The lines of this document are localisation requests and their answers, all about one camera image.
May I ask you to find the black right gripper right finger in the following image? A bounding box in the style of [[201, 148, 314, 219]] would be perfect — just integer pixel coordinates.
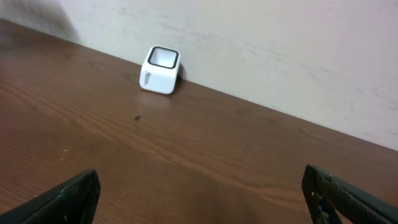
[[302, 164, 397, 224]]

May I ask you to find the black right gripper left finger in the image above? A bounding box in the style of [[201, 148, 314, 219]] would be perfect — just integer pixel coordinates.
[[1, 169, 101, 224]]

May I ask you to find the white barcode scanner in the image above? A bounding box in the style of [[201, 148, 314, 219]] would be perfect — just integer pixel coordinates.
[[139, 46, 180, 95]]

